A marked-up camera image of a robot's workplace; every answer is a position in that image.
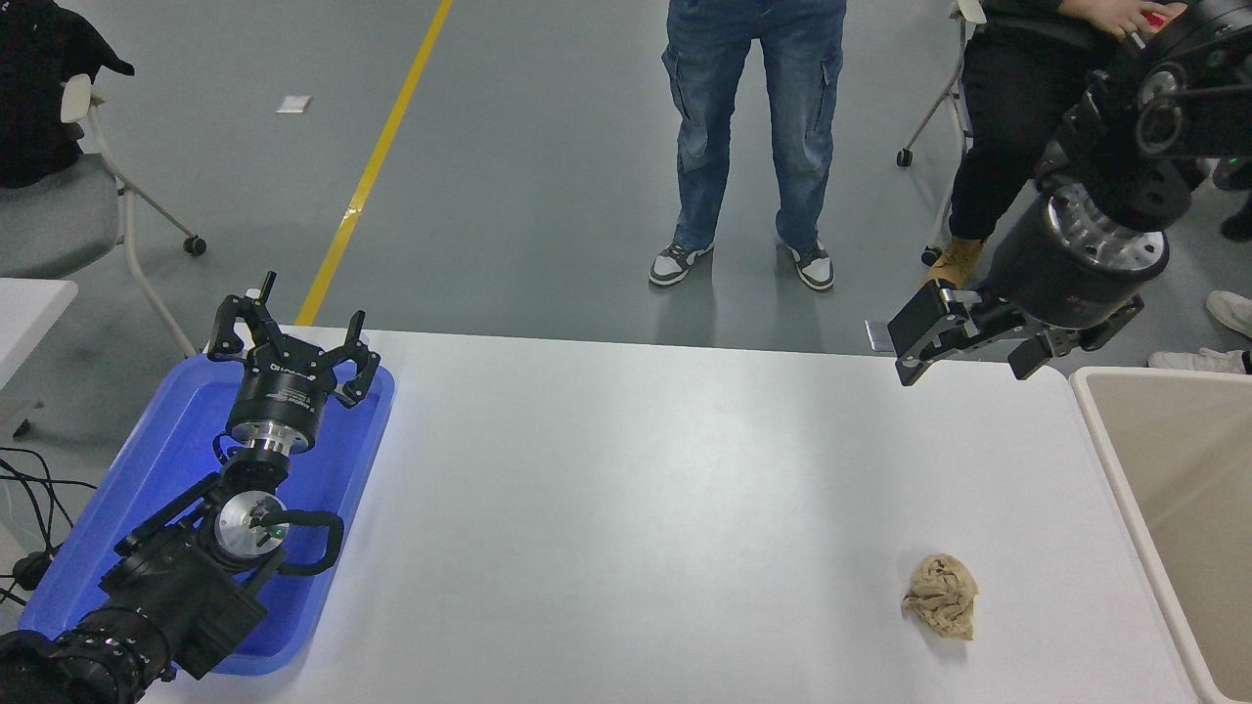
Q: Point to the person's hand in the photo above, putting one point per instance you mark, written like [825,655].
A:
[1110,12]

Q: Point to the colourful puzzle cube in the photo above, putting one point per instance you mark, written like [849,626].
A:
[1162,18]

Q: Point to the tan paper ball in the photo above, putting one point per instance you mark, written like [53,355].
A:
[941,596]

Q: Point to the person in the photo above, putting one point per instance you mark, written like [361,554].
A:
[704,98]
[1007,108]
[1240,223]
[1228,311]

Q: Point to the black garment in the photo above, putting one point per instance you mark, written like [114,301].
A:
[39,88]

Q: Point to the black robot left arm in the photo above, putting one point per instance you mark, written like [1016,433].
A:
[186,587]

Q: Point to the small white side table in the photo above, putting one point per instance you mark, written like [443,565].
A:
[24,313]

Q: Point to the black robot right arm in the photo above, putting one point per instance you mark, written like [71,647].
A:
[1154,127]

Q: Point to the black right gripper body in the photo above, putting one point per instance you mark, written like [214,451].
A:
[1061,284]

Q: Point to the grey chair with white frame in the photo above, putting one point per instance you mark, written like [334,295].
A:
[49,215]

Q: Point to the white rolling chair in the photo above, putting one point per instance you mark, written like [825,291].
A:
[970,10]

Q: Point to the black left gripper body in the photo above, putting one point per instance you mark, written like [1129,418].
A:
[282,396]

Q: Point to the blue plastic tray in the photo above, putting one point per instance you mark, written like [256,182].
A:
[147,469]

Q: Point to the large pale bin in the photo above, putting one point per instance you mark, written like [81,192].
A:
[1193,489]

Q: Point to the silver floor plate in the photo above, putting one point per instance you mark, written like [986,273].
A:
[877,335]

